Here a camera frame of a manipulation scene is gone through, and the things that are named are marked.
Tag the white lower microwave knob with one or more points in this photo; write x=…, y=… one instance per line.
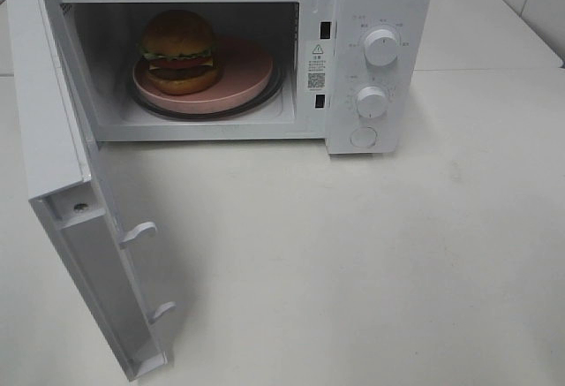
x=372, y=102

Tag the white upper microwave knob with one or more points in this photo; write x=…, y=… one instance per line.
x=381, y=46

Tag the pink round plate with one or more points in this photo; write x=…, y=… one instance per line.
x=236, y=53

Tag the white warning label sticker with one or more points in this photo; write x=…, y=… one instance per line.
x=316, y=65

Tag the white microwave door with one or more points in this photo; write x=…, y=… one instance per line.
x=67, y=186

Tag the white microwave oven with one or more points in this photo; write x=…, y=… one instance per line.
x=109, y=37

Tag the glass microwave turntable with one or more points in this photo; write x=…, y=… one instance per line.
x=265, y=99

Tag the white round door button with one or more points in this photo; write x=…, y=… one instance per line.
x=364, y=137

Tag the white microwave knob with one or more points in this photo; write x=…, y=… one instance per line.
x=372, y=102
x=381, y=46

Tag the burger with lettuce and tomato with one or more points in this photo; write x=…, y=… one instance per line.
x=179, y=49

